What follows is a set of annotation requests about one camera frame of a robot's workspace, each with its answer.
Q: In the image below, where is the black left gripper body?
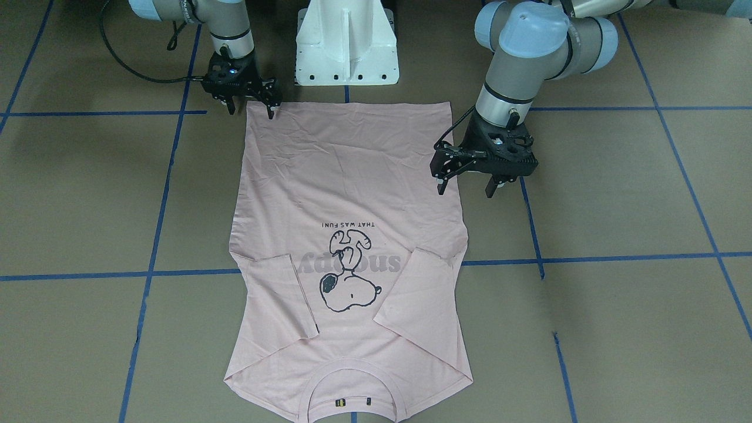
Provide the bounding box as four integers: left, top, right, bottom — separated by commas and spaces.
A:
430, 112, 538, 180

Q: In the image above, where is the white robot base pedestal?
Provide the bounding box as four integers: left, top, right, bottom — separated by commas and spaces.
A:
294, 1, 400, 86

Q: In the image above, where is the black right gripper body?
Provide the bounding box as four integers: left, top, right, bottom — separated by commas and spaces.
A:
201, 51, 281, 106

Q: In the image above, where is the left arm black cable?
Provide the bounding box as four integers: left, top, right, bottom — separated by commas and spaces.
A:
434, 106, 478, 150

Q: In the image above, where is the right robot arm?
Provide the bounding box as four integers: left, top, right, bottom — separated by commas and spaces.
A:
129, 1, 281, 119

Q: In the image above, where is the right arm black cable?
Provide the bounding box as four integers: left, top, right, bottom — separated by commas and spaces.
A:
99, 0, 215, 84

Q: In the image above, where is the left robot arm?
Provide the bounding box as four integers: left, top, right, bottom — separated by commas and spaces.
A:
430, 1, 750, 197

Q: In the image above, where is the pink Snoopy t-shirt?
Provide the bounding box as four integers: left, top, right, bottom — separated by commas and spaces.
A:
224, 102, 474, 422

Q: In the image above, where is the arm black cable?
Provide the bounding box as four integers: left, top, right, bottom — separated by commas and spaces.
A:
434, 106, 478, 150
99, 0, 215, 84

